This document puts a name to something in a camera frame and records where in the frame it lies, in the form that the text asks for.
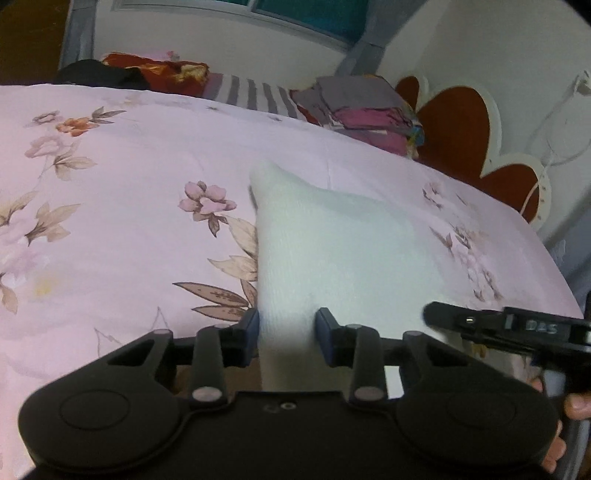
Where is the white knit cloth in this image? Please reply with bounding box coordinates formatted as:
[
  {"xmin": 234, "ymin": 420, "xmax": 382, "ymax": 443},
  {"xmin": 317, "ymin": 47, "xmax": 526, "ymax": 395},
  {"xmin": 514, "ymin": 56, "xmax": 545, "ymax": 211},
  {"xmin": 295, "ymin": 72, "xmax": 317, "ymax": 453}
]
[{"xmin": 250, "ymin": 163, "xmax": 453, "ymax": 391}]

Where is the pile of folded clothes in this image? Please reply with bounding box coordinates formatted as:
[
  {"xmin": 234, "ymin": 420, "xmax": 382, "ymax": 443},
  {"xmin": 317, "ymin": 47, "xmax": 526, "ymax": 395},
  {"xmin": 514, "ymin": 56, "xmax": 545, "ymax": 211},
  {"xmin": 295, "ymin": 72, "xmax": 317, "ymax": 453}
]
[{"xmin": 290, "ymin": 75, "xmax": 425, "ymax": 159}]

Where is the person's right hand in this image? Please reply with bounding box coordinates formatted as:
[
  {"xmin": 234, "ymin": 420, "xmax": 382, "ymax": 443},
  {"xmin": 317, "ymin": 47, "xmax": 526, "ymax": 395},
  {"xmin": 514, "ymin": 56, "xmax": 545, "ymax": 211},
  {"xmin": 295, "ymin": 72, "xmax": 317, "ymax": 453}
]
[{"xmin": 529, "ymin": 377, "xmax": 590, "ymax": 479}]

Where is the pink floral bed sheet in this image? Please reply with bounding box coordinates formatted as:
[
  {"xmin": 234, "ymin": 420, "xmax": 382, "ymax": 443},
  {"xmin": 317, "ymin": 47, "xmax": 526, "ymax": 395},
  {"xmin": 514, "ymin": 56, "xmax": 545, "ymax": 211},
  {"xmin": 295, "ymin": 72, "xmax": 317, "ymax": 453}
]
[{"xmin": 1, "ymin": 85, "xmax": 581, "ymax": 479}]

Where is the red white heart headboard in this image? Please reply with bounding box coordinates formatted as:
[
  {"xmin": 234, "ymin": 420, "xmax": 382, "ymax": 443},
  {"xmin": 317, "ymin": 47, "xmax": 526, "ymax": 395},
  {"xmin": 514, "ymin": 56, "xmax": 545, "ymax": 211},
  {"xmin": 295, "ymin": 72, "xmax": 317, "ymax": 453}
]
[{"xmin": 394, "ymin": 75, "xmax": 552, "ymax": 231}]

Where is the grey white striped pillow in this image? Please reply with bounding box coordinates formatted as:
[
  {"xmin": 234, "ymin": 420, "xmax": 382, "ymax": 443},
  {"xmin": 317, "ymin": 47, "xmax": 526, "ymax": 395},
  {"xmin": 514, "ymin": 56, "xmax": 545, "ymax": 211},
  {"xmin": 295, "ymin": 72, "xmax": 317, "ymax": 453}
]
[{"xmin": 202, "ymin": 73, "xmax": 318, "ymax": 125}]

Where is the red orange floral pillow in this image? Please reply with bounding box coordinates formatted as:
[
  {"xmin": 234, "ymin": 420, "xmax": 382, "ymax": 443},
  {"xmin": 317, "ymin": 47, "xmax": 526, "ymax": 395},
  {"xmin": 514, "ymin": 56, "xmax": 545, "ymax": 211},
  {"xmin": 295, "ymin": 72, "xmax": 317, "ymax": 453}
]
[{"xmin": 102, "ymin": 52, "xmax": 209, "ymax": 97}]

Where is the grey right curtain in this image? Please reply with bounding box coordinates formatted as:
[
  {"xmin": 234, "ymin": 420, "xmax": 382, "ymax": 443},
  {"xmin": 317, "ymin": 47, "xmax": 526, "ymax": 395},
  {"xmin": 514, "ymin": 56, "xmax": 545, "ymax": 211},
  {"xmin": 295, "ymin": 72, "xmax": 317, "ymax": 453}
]
[{"xmin": 335, "ymin": 0, "xmax": 407, "ymax": 76}]

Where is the grey curtain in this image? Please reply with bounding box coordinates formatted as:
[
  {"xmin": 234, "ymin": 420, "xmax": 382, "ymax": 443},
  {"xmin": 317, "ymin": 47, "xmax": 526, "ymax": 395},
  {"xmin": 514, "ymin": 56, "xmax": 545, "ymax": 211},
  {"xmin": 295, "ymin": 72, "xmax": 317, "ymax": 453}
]
[
  {"xmin": 58, "ymin": 0, "xmax": 98, "ymax": 70},
  {"xmin": 335, "ymin": 0, "xmax": 407, "ymax": 76}
]

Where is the window with green glass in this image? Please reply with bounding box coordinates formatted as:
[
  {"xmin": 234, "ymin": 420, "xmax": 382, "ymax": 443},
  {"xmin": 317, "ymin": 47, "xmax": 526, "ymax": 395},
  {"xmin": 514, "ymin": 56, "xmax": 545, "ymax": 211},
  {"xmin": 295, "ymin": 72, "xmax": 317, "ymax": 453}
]
[{"xmin": 113, "ymin": 0, "xmax": 370, "ymax": 50}]

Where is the black cloth bundle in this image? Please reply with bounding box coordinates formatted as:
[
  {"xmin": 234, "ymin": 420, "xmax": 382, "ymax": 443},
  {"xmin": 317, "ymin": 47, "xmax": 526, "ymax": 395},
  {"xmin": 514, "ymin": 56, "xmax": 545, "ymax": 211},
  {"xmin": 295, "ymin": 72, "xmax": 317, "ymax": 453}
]
[{"xmin": 52, "ymin": 59, "xmax": 150, "ymax": 90}]

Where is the grey left curtain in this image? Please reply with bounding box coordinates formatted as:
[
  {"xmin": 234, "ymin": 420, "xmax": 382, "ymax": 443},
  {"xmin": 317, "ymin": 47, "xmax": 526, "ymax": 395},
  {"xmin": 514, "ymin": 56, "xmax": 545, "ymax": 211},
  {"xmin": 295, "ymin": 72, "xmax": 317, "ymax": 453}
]
[{"xmin": 58, "ymin": 0, "xmax": 98, "ymax": 70}]

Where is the brown wooden door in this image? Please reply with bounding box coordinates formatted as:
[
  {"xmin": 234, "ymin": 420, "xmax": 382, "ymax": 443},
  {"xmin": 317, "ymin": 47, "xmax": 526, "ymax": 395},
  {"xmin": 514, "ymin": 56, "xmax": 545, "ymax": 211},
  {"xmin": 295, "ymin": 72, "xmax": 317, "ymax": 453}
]
[{"xmin": 0, "ymin": 0, "xmax": 70, "ymax": 85}]

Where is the white hanging cable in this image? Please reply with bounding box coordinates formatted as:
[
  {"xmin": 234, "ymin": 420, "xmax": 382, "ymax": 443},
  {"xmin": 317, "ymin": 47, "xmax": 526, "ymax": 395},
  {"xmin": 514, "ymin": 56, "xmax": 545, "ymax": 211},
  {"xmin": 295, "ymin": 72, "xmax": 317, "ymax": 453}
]
[{"xmin": 520, "ymin": 68, "xmax": 591, "ymax": 218}]

